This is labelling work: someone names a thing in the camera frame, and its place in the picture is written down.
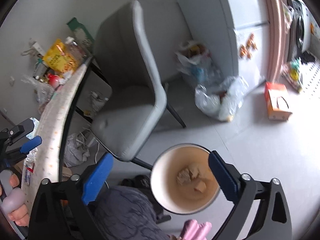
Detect small brown cardboard box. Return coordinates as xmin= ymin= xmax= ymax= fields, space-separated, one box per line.
xmin=194 ymin=179 xmax=207 ymax=193

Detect white tissue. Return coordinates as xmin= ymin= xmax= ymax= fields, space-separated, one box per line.
xmin=176 ymin=163 xmax=200 ymax=185

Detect round tan trash bin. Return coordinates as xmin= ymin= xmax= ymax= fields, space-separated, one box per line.
xmin=150 ymin=144 xmax=220 ymax=215

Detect clear plastic bag with trash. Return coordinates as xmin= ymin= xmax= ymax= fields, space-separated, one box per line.
xmin=195 ymin=76 xmax=248 ymax=122

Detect person's left hand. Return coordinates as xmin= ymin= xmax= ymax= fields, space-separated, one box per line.
xmin=2 ymin=173 xmax=30 ymax=226

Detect dotted white tablecloth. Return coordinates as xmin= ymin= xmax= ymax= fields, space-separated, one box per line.
xmin=20 ymin=63 xmax=89 ymax=213

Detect black shoe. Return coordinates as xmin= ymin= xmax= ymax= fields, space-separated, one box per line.
xmin=121 ymin=175 xmax=151 ymax=190

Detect clear plastic bag on table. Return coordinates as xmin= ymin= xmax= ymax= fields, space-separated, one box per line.
xmin=21 ymin=75 xmax=55 ymax=115

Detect pink slipper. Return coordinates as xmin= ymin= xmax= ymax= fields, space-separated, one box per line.
xmin=169 ymin=219 xmax=212 ymax=240

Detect red apple-shaped jar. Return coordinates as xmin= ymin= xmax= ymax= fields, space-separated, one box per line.
xmin=47 ymin=73 xmax=60 ymax=89

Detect grey upholstered chair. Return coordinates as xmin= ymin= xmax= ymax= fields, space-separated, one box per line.
xmin=91 ymin=0 xmax=186 ymax=170

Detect orange cardboard carry box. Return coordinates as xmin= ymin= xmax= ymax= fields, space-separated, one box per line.
xmin=264 ymin=82 xmax=292 ymax=121

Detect yellow snack bag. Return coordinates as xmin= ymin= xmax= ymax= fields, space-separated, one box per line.
xmin=43 ymin=38 xmax=79 ymax=74

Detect clear glass jar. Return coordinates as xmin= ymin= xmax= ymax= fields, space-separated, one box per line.
xmin=65 ymin=36 xmax=87 ymax=64

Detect colourful toy with smiley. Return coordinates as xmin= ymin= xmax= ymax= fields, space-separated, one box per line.
xmin=281 ymin=58 xmax=303 ymax=93

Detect orange fridge magnets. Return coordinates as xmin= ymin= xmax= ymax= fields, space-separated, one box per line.
xmin=239 ymin=33 xmax=257 ymax=60

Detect green tall box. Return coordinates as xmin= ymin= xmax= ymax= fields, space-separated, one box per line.
xmin=67 ymin=17 xmax=94 ymax=53

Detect washing machine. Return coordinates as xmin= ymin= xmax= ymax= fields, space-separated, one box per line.
xmin=286 ymin=0 xmax=311 ymax=61

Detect grey refrigerator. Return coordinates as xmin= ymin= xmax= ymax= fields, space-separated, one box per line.
xmin=177 ymin=0 xmax=270 ymax=90

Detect white plastic bag by wall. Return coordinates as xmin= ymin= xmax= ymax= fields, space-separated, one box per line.
xmin=175 ymin=40 xmax=222 ymax=87

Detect pink door frame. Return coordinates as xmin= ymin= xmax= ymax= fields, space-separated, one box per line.
xmin=266 ymin=0 xmax=286 ymax=82

